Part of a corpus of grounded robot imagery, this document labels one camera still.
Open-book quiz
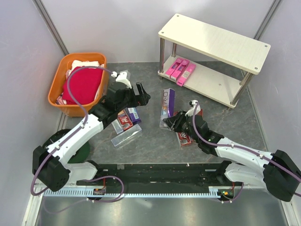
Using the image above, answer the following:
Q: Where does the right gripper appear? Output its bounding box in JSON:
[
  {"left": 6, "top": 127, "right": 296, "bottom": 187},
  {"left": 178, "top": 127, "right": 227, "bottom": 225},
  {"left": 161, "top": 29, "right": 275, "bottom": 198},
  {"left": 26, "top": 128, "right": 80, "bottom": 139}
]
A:
[{"left": 163, "top": 109, "right": 200, "bottom": 143}]

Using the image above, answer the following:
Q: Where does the holographic purple toothpaste box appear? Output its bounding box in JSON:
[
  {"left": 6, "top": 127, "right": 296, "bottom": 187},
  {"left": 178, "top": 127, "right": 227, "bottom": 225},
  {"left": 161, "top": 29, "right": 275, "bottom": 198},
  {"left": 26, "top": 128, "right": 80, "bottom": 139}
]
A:
[{"left": 159, "top": 88, "right": 175, "bottom": 128}]

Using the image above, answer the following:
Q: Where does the red 3d toothpaste box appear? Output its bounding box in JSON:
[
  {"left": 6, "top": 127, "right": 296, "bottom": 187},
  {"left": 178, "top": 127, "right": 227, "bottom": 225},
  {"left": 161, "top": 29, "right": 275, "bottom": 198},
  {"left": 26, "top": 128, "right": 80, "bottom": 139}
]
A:
[
  {"left": 117, "top": 110, "right": 133, "bottom": 131},
  {"left": 176, "top": 132, "right": 192, "bottom": 147}
]

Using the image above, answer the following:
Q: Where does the pink toothpaste box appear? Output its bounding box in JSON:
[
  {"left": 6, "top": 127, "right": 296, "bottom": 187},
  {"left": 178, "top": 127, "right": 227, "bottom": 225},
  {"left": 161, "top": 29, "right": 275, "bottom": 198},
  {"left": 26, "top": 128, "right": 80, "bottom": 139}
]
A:
[
  {"left": 176, "top": 63, "right": 196, "bottom": 86},
  {"left": 171, "top": 60, "right": 190, "bottom": 81},
  {"left": 165, "top": 58, "right": 183, "bottom": 78}
]

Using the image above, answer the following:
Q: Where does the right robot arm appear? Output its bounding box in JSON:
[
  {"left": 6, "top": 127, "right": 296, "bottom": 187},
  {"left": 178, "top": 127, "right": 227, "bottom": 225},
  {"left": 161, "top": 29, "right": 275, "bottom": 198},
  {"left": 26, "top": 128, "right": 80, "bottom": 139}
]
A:
[{"left": 163, "top": 111, "right": 301, "bottom": 202}]

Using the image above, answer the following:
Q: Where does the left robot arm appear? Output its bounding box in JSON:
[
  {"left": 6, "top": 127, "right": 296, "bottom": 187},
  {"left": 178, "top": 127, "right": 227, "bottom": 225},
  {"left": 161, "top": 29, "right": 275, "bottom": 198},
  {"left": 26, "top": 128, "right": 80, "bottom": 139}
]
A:
[{"left": 32, "top": 82, "right": 151, "bottom": 192}]

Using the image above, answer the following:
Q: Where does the white two-tier shelf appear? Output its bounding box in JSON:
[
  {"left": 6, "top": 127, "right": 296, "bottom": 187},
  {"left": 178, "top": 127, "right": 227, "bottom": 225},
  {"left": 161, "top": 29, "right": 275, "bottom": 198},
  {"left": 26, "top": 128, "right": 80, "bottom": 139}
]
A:
[{"left": 158, "top": 14, "right": 271, "bottom": 108}]

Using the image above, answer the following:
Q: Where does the silver toothpaste box small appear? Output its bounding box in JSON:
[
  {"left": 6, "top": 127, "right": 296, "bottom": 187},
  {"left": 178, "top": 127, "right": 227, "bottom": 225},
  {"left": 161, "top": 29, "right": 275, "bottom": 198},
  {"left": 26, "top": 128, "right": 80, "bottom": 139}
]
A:
[{"left": 111, "top": 119, "right": 123, "bottom": 135}]

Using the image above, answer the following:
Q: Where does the silver toothpaste box long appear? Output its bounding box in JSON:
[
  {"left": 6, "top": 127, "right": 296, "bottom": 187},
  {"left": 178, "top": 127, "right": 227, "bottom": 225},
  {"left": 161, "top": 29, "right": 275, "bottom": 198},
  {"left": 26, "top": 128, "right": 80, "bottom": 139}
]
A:
[{"left": 111, "top": 124, "right": 142, "bottom": 147}]

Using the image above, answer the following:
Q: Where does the red folded cloth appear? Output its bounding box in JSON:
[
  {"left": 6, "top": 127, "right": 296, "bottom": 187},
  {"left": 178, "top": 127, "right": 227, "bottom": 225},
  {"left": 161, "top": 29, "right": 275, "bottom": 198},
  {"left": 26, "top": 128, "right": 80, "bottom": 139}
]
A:
[{"left": 70, "top": 68, "right": 103, "bottom": 105}]

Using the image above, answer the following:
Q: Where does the orange plastic basket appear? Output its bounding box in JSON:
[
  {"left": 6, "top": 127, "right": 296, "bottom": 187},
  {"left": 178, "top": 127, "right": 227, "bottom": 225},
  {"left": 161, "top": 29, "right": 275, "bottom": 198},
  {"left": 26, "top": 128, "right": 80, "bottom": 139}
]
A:
[{"left": 48, "top": 52, "right": 107, "bottom": 117}]

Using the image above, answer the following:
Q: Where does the white cloth in basket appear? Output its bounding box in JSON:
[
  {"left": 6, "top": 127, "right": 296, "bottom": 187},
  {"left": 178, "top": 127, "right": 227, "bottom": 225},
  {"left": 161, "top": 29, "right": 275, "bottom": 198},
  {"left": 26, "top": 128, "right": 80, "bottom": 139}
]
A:
[{"left": 66, "top": 60, "right": 104, "bottom": 78}]

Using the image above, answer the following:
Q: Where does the small pink packet in basket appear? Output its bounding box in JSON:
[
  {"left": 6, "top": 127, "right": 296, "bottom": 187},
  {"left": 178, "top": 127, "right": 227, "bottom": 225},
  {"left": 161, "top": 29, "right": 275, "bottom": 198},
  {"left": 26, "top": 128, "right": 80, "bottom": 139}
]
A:
[{"left": 56, "top": 93, "right": 67, "bottom": 105}]

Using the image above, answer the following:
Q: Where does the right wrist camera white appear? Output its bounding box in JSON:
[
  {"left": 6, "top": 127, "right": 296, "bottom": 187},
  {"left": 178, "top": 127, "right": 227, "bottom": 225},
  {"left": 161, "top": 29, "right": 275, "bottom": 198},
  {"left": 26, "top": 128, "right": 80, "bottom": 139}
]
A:
[{"left": 185, "top": 100, "right": 201, "bottom": 117}]

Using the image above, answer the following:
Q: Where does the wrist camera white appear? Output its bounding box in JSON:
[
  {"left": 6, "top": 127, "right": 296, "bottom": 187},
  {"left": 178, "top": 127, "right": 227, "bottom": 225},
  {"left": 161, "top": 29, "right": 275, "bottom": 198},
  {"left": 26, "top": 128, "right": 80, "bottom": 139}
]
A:
[
  {"left": 111, "top": 70, "right": 132, "bottom": 88},
  {"left": 185, "top": 100, "right": 201, "bottom": 117}
]

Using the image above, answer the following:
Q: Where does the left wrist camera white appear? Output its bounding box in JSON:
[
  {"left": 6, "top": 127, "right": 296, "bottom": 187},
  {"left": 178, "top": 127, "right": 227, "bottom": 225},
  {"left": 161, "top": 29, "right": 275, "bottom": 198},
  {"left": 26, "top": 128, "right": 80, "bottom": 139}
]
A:
[{"left": 111, "top": 70, "right": 132, "bottom": 88}]

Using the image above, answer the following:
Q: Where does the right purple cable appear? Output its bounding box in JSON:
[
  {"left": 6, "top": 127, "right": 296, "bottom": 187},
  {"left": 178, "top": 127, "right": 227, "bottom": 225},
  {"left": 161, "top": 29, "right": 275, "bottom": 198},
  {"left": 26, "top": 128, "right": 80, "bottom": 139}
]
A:
[{"left": 192, "top": 101, "right": 301, "bottom": 204}]

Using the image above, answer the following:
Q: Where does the purple cable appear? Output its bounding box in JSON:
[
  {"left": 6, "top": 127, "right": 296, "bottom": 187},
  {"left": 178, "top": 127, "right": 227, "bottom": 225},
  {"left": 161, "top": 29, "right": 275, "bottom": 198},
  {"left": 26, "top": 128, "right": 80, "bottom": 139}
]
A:
[
  {"left": 30, "top": 65, "right": 125, "bottom": 214},
  {"left": 192, "top": 101, "right": 301, "bottom": 204}
]

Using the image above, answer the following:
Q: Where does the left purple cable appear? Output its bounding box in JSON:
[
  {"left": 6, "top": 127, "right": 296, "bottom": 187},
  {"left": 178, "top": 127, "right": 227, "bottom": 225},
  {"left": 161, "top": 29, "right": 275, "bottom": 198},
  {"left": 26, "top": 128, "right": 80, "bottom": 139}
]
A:
[{"left": 30, "top": 65, "right": 125, "bottom": 214}]

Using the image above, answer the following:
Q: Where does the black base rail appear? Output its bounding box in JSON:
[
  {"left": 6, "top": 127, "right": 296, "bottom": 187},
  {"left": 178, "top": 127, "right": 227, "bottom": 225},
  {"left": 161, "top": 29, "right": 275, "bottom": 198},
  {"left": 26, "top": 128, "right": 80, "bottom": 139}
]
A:
[{"left": 76, "top": 161, "right": 242, "bottom": 193}]

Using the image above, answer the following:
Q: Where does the white cable duct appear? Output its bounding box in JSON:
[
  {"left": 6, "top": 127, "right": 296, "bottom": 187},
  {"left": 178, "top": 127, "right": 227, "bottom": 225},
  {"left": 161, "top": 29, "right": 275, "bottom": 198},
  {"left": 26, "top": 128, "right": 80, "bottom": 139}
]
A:
[{"left": 43, "top": 187, "right": 225, "bottom": 199}]

